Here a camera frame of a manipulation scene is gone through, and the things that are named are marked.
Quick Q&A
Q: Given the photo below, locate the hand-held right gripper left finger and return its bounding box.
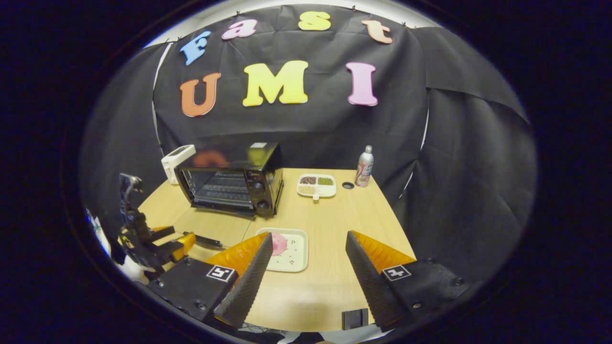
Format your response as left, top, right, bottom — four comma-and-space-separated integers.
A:
146, 232, 274, 329

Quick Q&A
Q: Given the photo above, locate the row of black cloth clips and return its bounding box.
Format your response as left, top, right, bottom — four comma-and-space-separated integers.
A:
177, 6, 421, 43

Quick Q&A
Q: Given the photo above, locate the white printed sheet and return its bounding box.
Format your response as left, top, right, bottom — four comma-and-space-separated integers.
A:
85, 209, 113, 256

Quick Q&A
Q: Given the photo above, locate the black cable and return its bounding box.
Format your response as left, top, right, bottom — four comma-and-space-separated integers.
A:
239, 322, 287, 334

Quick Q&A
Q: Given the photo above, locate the black electric oven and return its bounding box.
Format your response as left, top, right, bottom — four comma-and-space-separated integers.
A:
174, 142, 285, 249

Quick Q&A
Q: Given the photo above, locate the white divided dish with grains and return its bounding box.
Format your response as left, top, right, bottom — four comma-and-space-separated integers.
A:
296, 174, 337, 202

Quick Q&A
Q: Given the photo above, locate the pink round food slice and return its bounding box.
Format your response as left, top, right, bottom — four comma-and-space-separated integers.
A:
270, 233, 288, 257

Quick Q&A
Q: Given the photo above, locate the cream square tray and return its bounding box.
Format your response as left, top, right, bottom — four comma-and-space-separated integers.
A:
255, 228, 309, 273

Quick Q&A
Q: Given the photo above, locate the white toaster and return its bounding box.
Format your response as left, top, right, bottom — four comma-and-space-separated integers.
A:
161, 145, 197, 185

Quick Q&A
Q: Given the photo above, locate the black backdrop cloth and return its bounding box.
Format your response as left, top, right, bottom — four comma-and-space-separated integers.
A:
79, 5, 538, 287

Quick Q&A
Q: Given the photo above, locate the black table clamp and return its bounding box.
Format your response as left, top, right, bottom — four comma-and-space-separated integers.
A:
341, 309, 369, 331

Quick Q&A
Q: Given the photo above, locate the silver spray can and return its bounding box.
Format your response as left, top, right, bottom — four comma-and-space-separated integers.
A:
355, 145, 374, 187

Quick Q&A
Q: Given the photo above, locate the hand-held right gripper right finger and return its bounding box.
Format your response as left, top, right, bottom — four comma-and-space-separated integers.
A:
345, 230, 471, 330

